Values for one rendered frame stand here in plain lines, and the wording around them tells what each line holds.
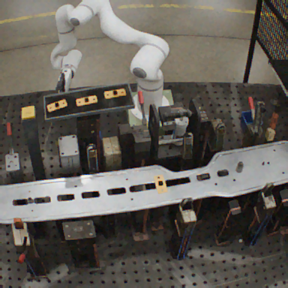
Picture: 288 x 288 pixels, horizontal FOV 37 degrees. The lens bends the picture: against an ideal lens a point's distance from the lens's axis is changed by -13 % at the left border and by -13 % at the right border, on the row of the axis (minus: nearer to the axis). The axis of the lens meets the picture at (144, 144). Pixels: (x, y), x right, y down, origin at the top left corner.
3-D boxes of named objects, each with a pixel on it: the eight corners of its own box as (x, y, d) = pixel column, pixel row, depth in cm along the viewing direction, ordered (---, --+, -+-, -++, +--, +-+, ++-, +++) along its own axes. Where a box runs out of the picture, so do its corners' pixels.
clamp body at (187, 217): (169, 262, 197) (180, 228, 170) (163, 241, 204) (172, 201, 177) (190, 259, 198) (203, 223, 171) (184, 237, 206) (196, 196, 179)
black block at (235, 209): (215, 250, 201) (229, 220, 179) (210, 232, 208) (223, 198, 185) (231, 246, 203) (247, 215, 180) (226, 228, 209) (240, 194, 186)
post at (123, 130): (119, 191, 220) (120, 133, 189) (117, 182, 223) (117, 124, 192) (130, 190, 221) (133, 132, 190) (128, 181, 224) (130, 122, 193)
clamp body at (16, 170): (19, 217, 206) (3, 173, 178) (16, 197, 213) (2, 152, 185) (36, 215, 208) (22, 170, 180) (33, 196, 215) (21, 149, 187)
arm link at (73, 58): (58, 64, 231) (75, 64, 230) (65, 49, 239) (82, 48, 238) (61, 76, 237) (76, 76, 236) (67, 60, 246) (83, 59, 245)
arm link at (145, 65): (167, 77, 226) (169, 43, 206) (151, 104, 216) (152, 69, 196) (143, 70, 228) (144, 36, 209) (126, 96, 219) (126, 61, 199)
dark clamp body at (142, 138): (130, 201, 217) (131, 148, 188) (124, 178, 225) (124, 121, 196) (153, 197, 219) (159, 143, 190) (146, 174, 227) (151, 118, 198)
